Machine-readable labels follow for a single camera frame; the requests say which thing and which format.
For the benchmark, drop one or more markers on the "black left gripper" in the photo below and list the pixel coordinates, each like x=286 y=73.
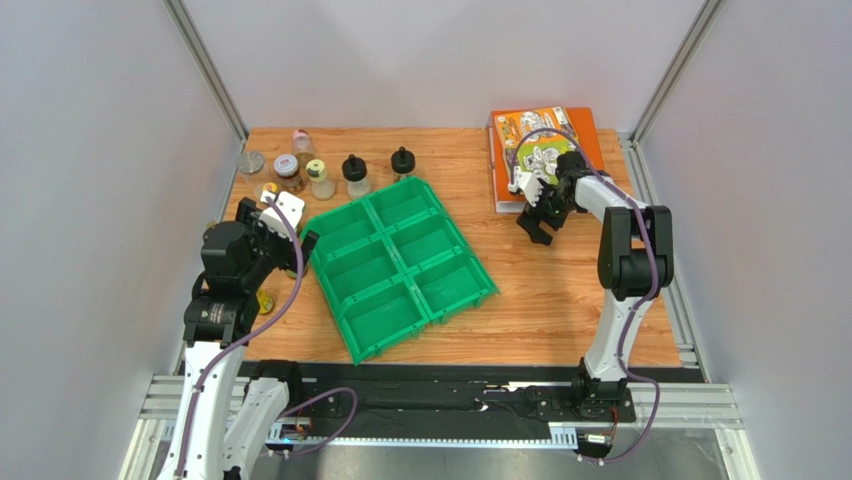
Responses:
x=249 y=213

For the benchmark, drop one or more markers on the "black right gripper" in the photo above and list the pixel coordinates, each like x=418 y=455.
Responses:
x=550 y=207

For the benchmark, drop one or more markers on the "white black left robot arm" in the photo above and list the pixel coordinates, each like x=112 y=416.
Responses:
x=210 y=440

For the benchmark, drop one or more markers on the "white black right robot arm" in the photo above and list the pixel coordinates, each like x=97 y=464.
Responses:
x=635 y=262

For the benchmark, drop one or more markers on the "small yellow label oil bottle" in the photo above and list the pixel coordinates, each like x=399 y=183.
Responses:
x=265 y=301

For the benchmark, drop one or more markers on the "green comic book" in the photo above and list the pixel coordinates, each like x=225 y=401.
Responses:
x=537 y=156

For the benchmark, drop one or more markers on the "silver lid glass jar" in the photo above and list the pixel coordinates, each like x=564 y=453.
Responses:
x=252 y=168

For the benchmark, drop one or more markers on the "white lid sauce jar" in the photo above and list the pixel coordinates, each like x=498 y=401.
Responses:
x=287 y=169

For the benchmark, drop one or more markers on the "yellow-green lid sesame jar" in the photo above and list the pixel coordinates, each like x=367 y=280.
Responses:
x=322 y=186

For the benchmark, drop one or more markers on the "orange comic book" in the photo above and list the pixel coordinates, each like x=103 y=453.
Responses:
x=512 y=126

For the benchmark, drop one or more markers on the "pink lid spice bottle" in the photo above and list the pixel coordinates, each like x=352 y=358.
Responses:
x=303 y=147

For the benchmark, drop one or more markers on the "black lid jar white granules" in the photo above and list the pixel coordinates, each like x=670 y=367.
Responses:
x=355 y=173

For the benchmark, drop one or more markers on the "green plastic divided bin tray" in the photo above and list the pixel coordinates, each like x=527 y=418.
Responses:
x=392 y=264

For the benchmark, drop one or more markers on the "black lid jar right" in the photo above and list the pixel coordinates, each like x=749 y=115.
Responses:
x=403 y=164

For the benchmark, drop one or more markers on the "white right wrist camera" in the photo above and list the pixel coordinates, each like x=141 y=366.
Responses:
x=527 y=184

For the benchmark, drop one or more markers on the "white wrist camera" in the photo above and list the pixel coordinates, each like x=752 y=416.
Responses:
x=527 y=184
x=278 y=206

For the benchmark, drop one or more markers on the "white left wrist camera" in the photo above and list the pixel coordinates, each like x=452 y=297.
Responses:
x=278 y=206

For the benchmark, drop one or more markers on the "orange ring binder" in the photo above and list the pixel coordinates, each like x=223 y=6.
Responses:
x=585 y=133

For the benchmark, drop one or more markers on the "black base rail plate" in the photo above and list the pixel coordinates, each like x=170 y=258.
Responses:
x=443 y=402

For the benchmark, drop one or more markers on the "aluminium frame post left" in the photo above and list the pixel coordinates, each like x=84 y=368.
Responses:
x=182 y=18

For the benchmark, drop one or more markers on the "aluminium frame post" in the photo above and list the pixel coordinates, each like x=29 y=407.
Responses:
x=182 y=18
x=698 y=29

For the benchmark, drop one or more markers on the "aluminium frame post right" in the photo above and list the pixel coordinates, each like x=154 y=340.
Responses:
x=698 y=29

